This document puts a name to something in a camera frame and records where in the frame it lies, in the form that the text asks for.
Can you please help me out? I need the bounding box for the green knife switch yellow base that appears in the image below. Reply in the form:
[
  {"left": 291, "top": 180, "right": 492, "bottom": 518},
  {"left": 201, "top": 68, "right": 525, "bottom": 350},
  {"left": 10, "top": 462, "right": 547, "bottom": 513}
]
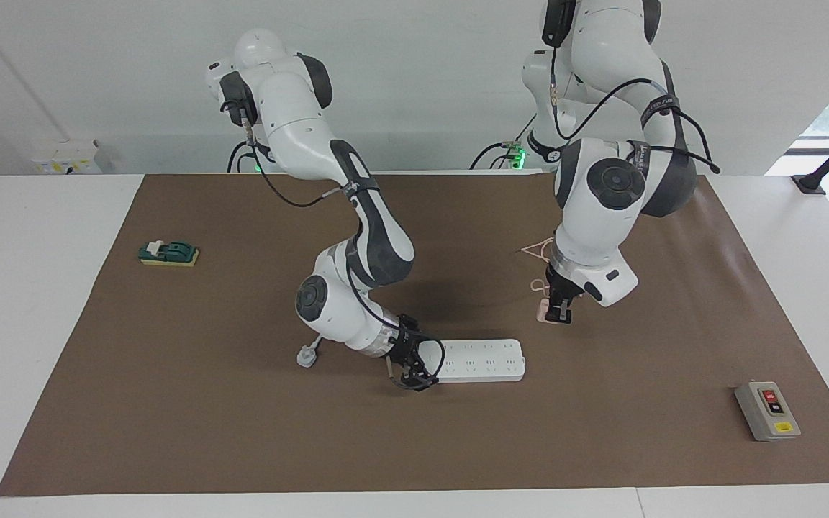
[{"left": 138, "top": 240, "right": 200, "bottom": 268}]

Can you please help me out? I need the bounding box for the white box with yellow labels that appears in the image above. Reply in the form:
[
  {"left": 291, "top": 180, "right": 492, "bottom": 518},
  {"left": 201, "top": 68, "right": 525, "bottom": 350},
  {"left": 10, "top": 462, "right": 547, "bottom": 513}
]
[{"left": 32, "top": 140, "right": 103, "bottom": 176}]

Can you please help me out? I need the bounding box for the white power strip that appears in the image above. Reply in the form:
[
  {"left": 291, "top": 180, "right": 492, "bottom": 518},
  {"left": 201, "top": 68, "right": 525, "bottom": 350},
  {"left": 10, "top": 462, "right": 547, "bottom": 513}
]
[{"left": 422, "top": 338, "right": 527, "bottom": 383}]

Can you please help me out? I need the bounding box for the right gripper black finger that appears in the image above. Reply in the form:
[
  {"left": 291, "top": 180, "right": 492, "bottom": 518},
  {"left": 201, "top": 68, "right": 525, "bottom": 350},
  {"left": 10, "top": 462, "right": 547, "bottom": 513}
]
[
  {"left": 389, "top": 362, "right": 438, "bottom": 394},
  {"left": 414, "top": 332, "right": 447, "bottom": 362}
]

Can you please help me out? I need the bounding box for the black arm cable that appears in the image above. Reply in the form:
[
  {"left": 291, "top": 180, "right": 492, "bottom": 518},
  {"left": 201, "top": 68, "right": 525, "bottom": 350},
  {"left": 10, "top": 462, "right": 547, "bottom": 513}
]
[
  {"left": 222, "top": 101, "right": 448, "bottom": 391},
  {"left": 548, "top": 43, "right": 722, "bottom": 176}
]

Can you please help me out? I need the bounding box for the grey on-off switch box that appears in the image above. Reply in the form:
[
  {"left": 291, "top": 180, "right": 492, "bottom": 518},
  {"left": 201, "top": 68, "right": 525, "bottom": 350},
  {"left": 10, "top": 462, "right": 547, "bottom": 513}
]
[{"left": 734, "top": 381, "right": 802, "bottom": 442}]

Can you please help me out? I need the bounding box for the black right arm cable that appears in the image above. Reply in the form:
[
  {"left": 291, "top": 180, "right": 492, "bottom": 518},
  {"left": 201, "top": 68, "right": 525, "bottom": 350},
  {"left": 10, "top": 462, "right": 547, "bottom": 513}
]
[{"left": 222, "top": 101, "right": 448, "bottom": 391}]

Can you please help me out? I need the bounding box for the black base cable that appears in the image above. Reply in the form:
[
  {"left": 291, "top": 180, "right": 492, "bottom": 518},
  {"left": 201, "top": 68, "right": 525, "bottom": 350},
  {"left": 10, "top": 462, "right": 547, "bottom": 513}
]
[
  {"left": 227, "top": 140, "right": 271, "bottom": 173},
  {"left": 468, "top": 114, "right": 538, "bottom": 171}
]

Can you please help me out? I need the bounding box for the pink charging cable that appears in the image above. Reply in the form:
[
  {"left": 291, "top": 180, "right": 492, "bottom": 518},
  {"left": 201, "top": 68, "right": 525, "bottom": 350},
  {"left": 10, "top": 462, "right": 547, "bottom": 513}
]
[{"left": 515, "top": 236, "right": 558, "bottom": 296}]

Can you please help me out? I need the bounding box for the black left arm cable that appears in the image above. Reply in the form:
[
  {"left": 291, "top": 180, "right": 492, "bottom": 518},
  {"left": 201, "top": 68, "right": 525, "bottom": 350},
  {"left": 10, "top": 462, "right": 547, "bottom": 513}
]
[{"left": 548, "top": 43, "right": 722, "bottom": 176}]

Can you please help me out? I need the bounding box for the pink charger plug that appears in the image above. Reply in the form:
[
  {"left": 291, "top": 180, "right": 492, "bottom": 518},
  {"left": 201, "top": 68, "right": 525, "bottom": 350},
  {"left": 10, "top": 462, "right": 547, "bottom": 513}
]
[{"left": 535, "top": 298, "right": 568, "bottom": 326}]

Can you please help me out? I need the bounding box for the brown table mat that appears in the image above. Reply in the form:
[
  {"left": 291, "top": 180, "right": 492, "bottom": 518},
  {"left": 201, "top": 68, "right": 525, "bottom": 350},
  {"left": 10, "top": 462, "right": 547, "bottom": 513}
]
[{"left": 0, "top": 173, "right": 829, "bottom": 497}]

